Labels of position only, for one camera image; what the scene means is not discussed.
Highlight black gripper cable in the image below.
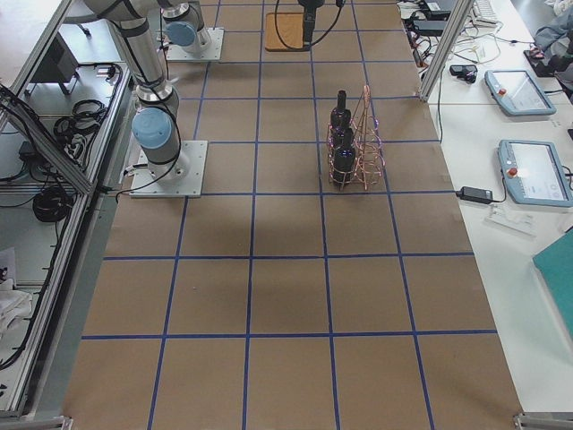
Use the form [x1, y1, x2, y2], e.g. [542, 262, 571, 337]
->
[273, 0, 345, 50]

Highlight black power adapter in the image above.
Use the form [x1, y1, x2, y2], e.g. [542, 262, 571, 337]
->
[456, 186, 493, 204]

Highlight aluminium frame post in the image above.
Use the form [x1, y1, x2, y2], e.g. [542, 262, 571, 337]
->
[418, 0, 473, 102]

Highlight far teach pendant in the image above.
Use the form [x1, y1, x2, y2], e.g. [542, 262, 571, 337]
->
[484, 70, 556, 116]

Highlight teach pendant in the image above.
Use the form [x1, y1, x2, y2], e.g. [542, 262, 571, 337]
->
[498, 140, 572, 208]
[484, 70, 556, 116]

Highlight teal board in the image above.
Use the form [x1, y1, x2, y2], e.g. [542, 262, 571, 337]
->
[533, 231, 572, 314]

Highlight dark wine bottle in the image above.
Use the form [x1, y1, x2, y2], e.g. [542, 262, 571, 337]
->
[330, 90, 351, 129]
[331, 143, 355, 188]
[331, 127, 354, 148]

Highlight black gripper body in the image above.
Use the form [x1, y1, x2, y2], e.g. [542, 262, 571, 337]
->
[298, 0, 325, 47]

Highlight wooden tray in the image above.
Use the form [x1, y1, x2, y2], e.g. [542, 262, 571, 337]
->
[264, 13, 309, 52]

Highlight copper wire bottle basket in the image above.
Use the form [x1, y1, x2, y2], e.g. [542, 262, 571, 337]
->
[327, 85, 385, 191]

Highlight near teach pendant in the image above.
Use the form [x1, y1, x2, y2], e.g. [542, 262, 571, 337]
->
[498, 140, 572, 208]

